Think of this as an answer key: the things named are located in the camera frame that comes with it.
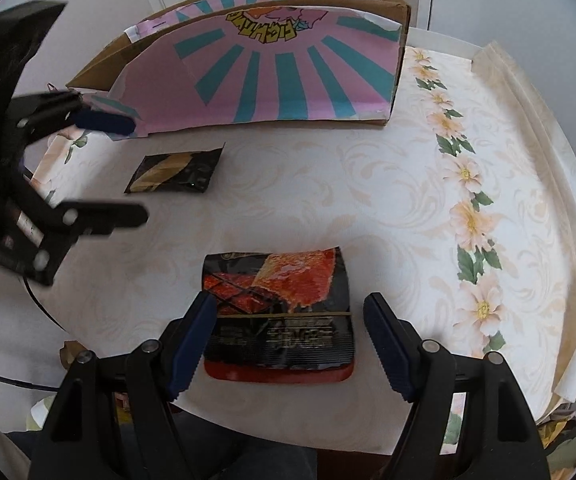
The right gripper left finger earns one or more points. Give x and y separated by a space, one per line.
111 417

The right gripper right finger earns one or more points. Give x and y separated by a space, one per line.
468 417

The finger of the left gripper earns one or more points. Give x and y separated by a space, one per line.
100 218
77 115

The red black jerky packet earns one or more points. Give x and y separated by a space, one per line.
281 318

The black gold snack packet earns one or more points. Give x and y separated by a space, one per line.
175 172

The floral tablecloth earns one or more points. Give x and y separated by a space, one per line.
461 212

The pink cardboard box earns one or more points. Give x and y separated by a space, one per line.
207 63

